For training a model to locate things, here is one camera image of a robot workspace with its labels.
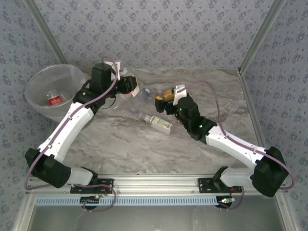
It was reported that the clear bottle red white label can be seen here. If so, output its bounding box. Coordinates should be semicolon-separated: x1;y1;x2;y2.
120;66;141;98

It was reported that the crushed clear bottle blue cap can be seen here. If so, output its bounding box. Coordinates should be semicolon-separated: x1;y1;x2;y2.
129;88;155;115

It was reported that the clear bottle with green label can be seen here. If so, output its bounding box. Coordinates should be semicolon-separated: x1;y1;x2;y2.
141;115;173;135

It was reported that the clear plastic bin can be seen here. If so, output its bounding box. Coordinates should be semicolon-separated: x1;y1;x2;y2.
25;64;91;123

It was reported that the amber bottle with red label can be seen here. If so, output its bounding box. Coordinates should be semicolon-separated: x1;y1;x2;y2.
160;88;178;101

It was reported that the clear bottle with red label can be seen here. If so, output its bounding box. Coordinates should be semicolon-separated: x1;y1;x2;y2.
46;90;71;106

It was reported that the small circuit board with LED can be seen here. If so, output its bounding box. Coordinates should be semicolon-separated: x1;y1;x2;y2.
80;195;101;205
217;196;236;208

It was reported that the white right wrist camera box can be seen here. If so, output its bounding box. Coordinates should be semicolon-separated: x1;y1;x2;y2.
172;84;187;106

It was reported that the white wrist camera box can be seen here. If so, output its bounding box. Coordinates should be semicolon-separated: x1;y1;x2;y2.
172;84;187;106
103;60;124;81

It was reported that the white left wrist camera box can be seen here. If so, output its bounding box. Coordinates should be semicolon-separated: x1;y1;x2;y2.
103;60;124;81

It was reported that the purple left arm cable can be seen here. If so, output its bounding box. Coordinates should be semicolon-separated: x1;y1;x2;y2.
25;56;121;190

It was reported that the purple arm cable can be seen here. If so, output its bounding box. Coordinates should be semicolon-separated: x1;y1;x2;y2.
181;80;296;190
25;56;121;190

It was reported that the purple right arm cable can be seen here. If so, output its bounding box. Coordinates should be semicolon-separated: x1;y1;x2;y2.
181;80;296;190

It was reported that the thin black cable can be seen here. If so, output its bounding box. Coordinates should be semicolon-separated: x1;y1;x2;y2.
100;94;121;109

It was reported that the aluminium frame post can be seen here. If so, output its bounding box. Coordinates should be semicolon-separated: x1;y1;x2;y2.
24;0;68;65
237;0;287;76

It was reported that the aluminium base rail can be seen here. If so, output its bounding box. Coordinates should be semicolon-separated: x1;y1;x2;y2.
26;174;282;197

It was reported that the light blue slotted cable duct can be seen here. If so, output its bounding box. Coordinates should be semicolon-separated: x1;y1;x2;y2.
35;195;232;207

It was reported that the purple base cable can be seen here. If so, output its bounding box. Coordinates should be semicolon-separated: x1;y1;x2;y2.
218;186;245;212
72;183;117;214

